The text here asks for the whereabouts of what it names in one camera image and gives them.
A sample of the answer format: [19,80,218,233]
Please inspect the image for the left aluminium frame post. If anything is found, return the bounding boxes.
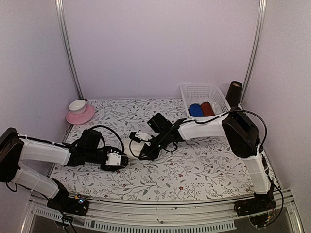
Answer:
[55,0,84,99]

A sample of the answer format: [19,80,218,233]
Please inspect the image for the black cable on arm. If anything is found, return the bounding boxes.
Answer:
[91,125,126,156]
[128,109,285,214]

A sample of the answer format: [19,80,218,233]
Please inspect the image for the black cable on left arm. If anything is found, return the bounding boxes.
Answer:
[91,125,126,156]

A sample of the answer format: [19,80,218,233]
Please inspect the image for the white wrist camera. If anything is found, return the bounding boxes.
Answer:
[105,153,129,168]
[129,132,152,146]

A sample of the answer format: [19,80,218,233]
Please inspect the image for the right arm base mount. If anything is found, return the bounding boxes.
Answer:
[234,198,276,216]

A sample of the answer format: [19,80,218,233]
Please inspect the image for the dark brown cylinder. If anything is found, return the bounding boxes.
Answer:
[226,81,242,107]

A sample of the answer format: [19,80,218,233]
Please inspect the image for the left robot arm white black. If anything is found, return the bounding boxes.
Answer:
[0,128,121,211]

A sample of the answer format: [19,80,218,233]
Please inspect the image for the aluminium frame post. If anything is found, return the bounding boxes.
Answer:
[55,0,84,99]
[240,0,267,105]

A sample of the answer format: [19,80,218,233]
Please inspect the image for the right aluminium frame post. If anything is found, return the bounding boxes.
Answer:
[240,0,267,105]

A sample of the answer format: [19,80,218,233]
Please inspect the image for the white teacup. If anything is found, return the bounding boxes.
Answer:
[69,99,86,115]

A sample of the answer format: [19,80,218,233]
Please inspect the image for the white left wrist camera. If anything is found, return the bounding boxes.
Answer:
[105,153,129,168]

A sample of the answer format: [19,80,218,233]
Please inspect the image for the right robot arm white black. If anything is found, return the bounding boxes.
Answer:
[138,107,274,212]

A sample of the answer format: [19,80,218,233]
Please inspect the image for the aluminium front rail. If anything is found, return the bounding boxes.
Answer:
[21,189,305,233]

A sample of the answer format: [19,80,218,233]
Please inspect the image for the blue microfibre towel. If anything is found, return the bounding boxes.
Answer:
[189,103,204,117]

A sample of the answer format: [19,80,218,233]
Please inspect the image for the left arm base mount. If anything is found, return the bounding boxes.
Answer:
[47,194,89,216]

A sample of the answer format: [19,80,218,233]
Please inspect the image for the clear plastic item in basket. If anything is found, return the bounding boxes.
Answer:
[211,102,223,115]

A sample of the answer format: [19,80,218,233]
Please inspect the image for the red-brown rolled towel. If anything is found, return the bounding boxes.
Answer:
[200,102,215,117]

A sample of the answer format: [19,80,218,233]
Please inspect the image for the floral patterned table mat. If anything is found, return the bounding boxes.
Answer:
[51,99,254,202]

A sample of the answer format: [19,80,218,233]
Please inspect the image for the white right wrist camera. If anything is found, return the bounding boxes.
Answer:
[129,132,152,146]

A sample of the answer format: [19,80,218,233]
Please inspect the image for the pink saucer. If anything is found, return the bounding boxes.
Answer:
[66,104,95,125]

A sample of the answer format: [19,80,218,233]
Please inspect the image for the cream cloth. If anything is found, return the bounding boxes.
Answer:
[123,138,146,160]

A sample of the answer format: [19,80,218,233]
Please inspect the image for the white perforated plastic basket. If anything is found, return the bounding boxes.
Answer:
[179,83,231,120]

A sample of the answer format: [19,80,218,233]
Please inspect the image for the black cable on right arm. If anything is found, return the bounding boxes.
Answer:
[128,109,285,214]

